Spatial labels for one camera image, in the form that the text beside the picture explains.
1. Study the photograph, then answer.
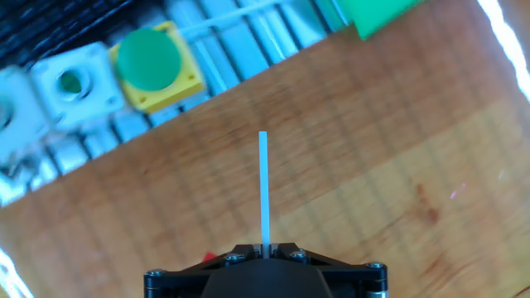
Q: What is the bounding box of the grey box with green button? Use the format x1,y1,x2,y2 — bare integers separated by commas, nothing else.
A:
29,41,126,132

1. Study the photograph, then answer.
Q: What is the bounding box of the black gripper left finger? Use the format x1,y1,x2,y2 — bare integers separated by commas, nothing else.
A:
143,243,263,298

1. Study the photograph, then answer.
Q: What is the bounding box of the green cloth on rollers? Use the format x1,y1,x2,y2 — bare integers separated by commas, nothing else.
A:
176,0,427,41

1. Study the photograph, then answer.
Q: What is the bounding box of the grey box with red button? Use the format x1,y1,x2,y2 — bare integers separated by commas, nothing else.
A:
0,65,51,166

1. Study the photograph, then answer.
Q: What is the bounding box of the wood grain table mat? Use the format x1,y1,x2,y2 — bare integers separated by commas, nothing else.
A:
0,0,530,298

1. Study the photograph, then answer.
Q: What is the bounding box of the red flag with white stick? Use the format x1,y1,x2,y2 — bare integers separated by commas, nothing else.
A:
201,130,272,262

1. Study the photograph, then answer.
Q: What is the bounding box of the black keyboard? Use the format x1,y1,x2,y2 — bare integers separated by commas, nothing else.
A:
0,0,140,70

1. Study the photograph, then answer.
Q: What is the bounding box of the yellow box green mushroom button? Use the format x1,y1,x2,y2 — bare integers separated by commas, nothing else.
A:
108,20,207,115

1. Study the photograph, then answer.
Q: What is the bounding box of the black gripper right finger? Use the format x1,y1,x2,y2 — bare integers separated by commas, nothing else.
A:
268,242,389,298

